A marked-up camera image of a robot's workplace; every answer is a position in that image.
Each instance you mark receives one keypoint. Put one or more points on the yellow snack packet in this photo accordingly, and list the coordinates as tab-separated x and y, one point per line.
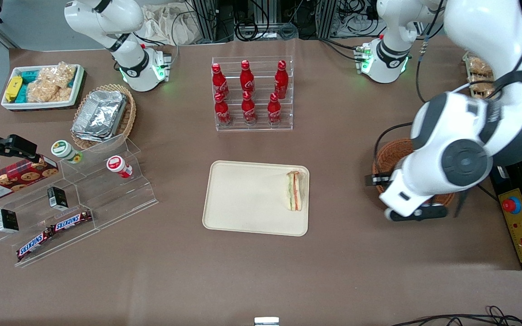
13	88

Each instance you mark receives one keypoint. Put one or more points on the aluminium frame post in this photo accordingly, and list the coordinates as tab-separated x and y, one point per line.
206	18

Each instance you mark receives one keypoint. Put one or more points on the small black carton box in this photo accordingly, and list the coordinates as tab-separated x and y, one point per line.
57	198
7	221

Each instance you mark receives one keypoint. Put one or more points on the aluminium foil container stack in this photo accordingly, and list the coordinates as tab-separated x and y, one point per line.
100	115

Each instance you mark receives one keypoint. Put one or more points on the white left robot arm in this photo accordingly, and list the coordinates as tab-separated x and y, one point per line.
447	131

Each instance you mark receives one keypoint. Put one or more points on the teal snack packet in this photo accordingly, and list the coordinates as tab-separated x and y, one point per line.
22	94
30	76

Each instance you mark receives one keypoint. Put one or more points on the cream plastic serving tray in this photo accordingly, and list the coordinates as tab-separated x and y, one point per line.
247	199

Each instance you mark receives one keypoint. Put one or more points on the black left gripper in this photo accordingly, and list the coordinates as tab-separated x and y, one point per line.
381	179

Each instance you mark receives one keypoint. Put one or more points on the brown round wicker basket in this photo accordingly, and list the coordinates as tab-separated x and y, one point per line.
388	158

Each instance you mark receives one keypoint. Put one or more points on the clear acrylic stepped stand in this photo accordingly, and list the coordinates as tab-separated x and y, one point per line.
30	217
120	194

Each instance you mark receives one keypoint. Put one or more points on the clear acrylic bottle rack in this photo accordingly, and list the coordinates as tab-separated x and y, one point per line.
288	122

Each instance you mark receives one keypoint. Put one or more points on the light wicker oval basket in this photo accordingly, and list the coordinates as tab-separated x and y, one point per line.
129	117

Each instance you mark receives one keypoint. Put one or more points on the rice cracker snack bag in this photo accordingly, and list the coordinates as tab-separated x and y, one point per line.
41	93
59	72

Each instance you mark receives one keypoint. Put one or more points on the red emergency stop button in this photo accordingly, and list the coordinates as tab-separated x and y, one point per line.
512	205

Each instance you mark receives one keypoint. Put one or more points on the green lid yogurt cup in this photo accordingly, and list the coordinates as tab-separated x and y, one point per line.
64	150

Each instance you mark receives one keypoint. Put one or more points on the Walkers shortbread cookie box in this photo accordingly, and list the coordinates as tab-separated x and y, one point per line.
12	181

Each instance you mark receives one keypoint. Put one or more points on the Snickers chocolate bar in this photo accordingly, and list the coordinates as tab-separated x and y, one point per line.
34	244
73	221

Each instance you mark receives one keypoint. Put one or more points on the white rectangular snack bin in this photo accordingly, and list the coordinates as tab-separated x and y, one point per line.
39	105

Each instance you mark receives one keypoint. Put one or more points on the white crumpled cloth bag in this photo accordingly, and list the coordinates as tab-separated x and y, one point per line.
166	22

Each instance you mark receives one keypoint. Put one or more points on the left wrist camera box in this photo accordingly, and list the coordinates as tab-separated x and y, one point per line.
417	213

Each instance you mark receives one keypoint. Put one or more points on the red lid yogurt cup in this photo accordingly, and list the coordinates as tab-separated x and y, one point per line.
118	165

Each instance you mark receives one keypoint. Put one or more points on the plastic sandwich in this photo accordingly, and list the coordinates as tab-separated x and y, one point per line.
294	190

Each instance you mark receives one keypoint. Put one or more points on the container with brown cookies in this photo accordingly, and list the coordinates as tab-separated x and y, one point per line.
480	72

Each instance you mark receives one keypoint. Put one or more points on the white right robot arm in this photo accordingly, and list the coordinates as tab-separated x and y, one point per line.
129	68

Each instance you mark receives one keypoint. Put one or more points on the red Coca-Cola bottle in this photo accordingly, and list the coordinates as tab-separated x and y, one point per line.
247	79
281	79
248	108
222	111
274	109
219	81

